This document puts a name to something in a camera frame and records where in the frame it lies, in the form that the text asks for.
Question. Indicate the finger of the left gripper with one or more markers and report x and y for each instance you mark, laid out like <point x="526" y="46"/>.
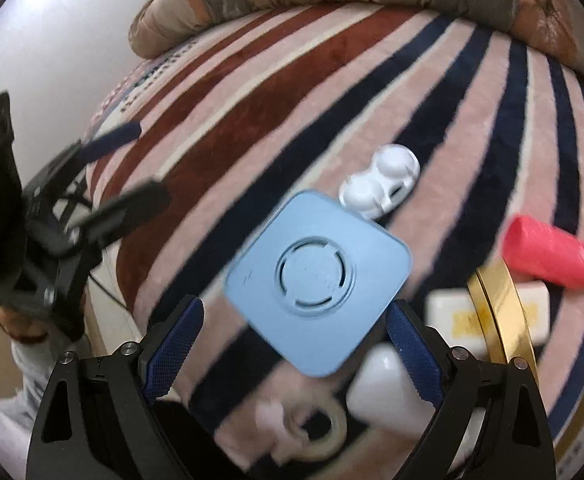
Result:
<point x="121" y="215"/>
<point x="109" y="142"/>

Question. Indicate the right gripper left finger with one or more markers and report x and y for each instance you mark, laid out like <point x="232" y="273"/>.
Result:
<point x="95" y="420"/>

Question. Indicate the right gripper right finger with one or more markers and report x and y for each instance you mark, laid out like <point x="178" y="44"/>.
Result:
<point x="514" y="441"/>

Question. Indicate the blue square box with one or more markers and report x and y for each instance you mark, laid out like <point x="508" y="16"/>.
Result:
<point x="315" y="281"/>

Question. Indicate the white contact lens case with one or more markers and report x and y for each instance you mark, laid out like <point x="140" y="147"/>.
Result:
<point x="392" y="175"/>

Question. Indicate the striped plush blanket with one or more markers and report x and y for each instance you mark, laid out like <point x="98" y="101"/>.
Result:
<point x="240" y="118"/>

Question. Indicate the white rounded bottle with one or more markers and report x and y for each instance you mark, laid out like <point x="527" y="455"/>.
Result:
<point x="382" y="395"/>

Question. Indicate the clear tape roll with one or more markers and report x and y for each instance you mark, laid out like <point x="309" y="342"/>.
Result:
<point x="309" y="428"/>

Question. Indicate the pink cone-shaped object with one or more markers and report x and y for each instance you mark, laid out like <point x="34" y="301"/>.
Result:
<point x="538" y="250"/>

